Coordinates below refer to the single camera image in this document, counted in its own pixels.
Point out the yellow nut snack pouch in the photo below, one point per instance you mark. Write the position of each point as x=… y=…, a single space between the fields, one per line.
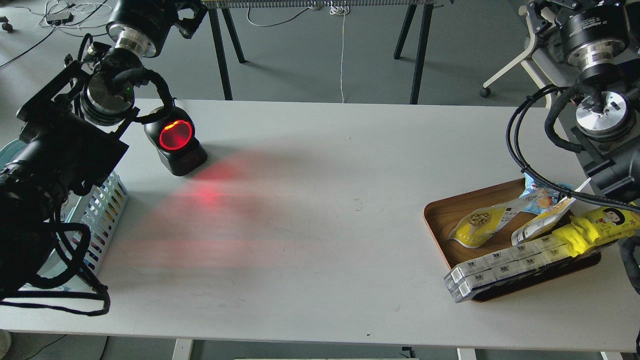
x=475 y=229

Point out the blue chips snack bag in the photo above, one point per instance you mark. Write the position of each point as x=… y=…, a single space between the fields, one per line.
x=544 y=199

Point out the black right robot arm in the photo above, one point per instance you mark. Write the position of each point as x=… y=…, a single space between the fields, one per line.
x=597 y=116

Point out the yellow cartoon snack bag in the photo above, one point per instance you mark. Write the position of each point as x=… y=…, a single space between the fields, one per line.
x=596 y=228

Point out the brown wooden tray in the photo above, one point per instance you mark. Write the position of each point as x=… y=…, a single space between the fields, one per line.
x=443 y=215

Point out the white yellow snack pouch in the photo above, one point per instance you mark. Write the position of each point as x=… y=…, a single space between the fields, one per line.
x=542 y=223

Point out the black trestle table legs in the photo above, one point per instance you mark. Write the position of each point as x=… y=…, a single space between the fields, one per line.
x=323 y=35

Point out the white office chair base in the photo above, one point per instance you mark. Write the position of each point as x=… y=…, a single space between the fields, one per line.
x=525 y=59

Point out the long silver snack box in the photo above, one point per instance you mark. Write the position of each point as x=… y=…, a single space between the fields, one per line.
x=505 y=266

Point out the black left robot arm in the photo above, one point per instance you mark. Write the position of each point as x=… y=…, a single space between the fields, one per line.
x=72 y=132

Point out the black barcode scanner red window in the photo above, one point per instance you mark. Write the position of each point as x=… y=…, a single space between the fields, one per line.
x=177 y=146

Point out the light blue plastic basket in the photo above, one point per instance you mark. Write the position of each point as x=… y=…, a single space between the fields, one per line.
x=100 y=210

